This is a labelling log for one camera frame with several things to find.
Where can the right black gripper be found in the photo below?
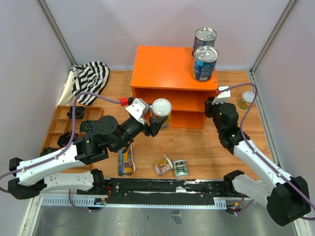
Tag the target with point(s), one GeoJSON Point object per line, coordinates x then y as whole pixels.
{"type": "Point", "coordinates": [208, 106]}

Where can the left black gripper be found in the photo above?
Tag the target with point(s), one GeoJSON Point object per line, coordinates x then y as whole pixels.
{"type": "Point", "coordinates": [155, 124]}

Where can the tall yellow purple can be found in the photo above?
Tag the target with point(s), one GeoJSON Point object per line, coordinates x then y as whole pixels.
{"type": "Point", "coordinates": [162, 108]}

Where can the white lid yellow jar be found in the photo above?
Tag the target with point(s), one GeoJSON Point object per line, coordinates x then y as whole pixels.
{"type": "Point", "coordinates": [246, 100]}

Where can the orange noodle cup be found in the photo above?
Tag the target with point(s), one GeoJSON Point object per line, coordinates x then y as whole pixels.
{"type": "Point", "coordinates": [163, 165]}

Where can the blue soup can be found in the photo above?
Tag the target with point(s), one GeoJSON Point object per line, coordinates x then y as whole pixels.
{"type": "Point", "coordinates": [204, 62]}

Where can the tall colourful can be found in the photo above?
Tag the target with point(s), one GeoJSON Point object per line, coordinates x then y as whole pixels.
{"type": "Point", "coordinates": [126, 165]}

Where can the dark blue food can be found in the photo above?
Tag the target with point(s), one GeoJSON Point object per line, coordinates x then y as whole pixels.
{"type": "Point", "coordinates": [203, 37]}

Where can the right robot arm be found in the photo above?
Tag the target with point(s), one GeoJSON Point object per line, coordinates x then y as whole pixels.
{"type": "Point", "coordinates": [285, 197]}

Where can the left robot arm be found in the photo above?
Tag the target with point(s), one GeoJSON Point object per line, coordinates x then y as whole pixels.
{"type": "Point", "coordinates": [46, 173]}

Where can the orange wooden shelf cabinet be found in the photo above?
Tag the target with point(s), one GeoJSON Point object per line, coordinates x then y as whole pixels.
{"type": "Point", "coordinates": [166, 72]}

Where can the green white noodle cup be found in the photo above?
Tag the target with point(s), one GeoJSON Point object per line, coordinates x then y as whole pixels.
{"type": "Point", "coordinates": [180, 168]}

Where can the black white striped cloth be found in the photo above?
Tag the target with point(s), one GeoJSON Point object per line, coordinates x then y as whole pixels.
{"type": "Point", "coordinates": [90, 77]}

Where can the white cloth under stripes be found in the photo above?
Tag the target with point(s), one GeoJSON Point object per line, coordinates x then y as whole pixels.
{"type": "Point", "coordinates": [67, 95]}

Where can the wooden compartment tray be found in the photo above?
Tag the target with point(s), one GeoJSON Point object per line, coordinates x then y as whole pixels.
{"type": "Point", "coordinates": [62, 126]}

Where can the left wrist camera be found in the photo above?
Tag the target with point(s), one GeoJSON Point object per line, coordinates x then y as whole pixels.
{"type": "Point", "coordinates": [138, 109]}

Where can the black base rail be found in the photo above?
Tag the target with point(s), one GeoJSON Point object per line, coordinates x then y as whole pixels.
{"type": "Point", "coordinates": [167, 192]}

